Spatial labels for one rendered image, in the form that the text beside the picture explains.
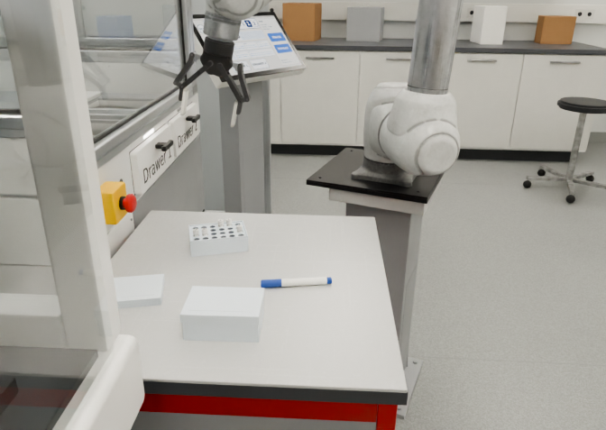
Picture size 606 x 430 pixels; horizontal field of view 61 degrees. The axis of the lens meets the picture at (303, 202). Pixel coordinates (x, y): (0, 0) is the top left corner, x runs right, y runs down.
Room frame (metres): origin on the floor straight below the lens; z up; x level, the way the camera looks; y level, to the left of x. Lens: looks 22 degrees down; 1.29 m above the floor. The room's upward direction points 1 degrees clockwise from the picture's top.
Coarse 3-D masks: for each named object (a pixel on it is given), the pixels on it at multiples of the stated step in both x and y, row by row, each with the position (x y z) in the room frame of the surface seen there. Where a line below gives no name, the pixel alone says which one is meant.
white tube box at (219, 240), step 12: (192, 228) 1.05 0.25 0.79; (216, 228) 1.05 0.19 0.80; (228, 228) 1.06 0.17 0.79; (192, 240) 0.99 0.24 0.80; (204, 240) 0.99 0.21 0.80; (216, 240) 1.00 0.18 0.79; (228, 240) 1.00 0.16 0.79; (240, 240) 1.01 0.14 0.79; (192, 252) 0.98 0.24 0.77; (204, 252) 0.99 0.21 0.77; (216, 252) 1.00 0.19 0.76; (228, 252) 1.00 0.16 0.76
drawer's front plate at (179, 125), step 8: (192, 104) 1.76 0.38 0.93; (192, 112) 1.72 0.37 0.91; (176, 120) 1.53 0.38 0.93; (184, 120) 1.62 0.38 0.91; (176, 128) 1.53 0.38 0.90; (184, 128) 1.61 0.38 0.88; (176, 136) 1.52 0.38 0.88; (184, 136) 1.61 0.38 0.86; (192, 136) 1.70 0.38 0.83; (176, 144) 1.51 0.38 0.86; (184, 144) 1.60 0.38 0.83; (176, 152) 1.51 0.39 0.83
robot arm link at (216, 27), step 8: (208, 16) 1.33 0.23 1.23; (216, 16) 1.32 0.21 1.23; (224, 16) 1.32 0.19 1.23; (208, 24) 1.32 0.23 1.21; (216, 24) 1.32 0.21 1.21; (224, 24) 1.32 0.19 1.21; (232, 24) 1.32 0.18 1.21; (240, 24) 1.36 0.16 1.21; (208, 32) 1.32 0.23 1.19; (216, 32) 1.32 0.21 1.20; (224, 32) 1.32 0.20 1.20; (232, 32) 1.33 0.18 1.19; (216, 40) 1.33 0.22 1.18; (224, 40) 1.33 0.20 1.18; (232, 40) 1.33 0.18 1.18
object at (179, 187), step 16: (192, 144) 1.76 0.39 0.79; (176, 160) 1.56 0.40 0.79; (192, 160) 1.75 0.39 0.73; (160, 176) 1.40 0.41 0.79; (176, 176) 1.54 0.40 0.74; (192, 176) 1.73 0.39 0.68; (144, 192) 1.27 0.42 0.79; (160, 192) 1.38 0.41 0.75; (176, 192) 1.53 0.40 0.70; (192, 192) 1.71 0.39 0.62; (144, 208) 1.25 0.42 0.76; (160, 208) 1.36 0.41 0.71; (176, 208) 1.51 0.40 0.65; (192, 208) 1.70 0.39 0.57; (128, 224) 1.13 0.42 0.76; (112, 240) 1.04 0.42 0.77; (112, 256) 1.02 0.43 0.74
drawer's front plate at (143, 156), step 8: (160, 128) 1.43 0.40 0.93; (168, 128) 1.45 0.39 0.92; (152, 136) 1.34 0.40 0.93; (160, 136) 1.37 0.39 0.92; (168, 136) 1.44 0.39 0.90; (144, 144) 1.26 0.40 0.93; (152, 144) 1.31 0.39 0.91; (136, 152) 1.20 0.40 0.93; (144, 152) 1.24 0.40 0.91; (152, 152) 1.30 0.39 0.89; (160, 152) 1.36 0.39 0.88; (168, 152) 1.43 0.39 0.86; (136, 160) 1.19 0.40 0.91; (144, 160) 1.24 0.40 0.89; (152, 160) 1.30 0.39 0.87; (160, 160) 1.35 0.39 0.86; (168, 160) 1.42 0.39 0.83; (136, 168) 1.19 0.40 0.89; (144, 168) 1.23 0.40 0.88; (152, 168) 1.29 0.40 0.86; (160, 168) 1.35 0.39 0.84; (136, 176) 1.19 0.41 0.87; (152, 176) 1.28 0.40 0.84; (136, 184) 1.19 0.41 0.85; (144, 184) 1.22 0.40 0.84; (136, 192) 1.19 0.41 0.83
